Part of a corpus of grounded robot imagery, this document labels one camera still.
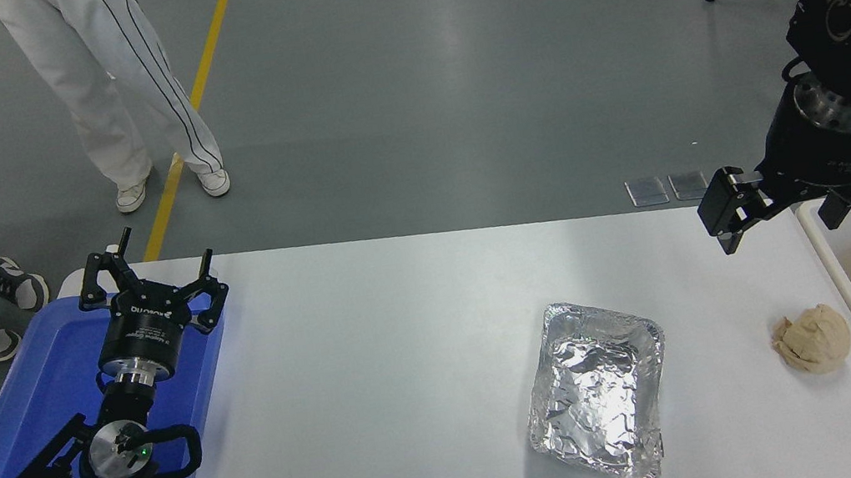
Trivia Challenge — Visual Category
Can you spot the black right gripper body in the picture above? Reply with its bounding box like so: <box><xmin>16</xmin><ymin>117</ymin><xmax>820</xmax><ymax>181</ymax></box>
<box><xmin>748</xmin><ymin>93</ymin><xmax>851</xmax><ymax>213</ymax></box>

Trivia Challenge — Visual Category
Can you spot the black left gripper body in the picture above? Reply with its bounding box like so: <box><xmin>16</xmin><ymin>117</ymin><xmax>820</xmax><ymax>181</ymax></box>
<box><xmin>88</xmin><ymin>279</ymin><xmax>201</xmax><ymax>381</ymax></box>

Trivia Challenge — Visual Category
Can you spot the silver foil tray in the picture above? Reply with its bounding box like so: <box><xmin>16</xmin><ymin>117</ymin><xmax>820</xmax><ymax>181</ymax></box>
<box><xmin>510</xmin><ymin>288</ymin><xmax>687</xmax><ymax>478</ymax></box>

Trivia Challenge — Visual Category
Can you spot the metal floor plate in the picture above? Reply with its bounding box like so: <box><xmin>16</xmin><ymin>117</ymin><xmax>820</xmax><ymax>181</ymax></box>
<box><xmin>667</xmin><ymin>169</ymin><xmax>711</xmax><ymax>203</ymax></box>
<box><xmin>624</xmin><ymin>174</ymin><xmax>671</xmax><ymax>209</ymax></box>

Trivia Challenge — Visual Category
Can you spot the crumpled tan paper ball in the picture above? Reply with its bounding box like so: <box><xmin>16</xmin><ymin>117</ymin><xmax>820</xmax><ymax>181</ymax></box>
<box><xmin>20</xmin><ymin>311</ymin><xmax>778</xmax><ymax>478</ymax></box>

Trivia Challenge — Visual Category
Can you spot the standing person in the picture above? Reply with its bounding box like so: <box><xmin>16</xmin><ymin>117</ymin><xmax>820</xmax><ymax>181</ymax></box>
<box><xmin>0</xmin><ymin>0</ymin><xmax>234</xmax><ymax>231</ymax></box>

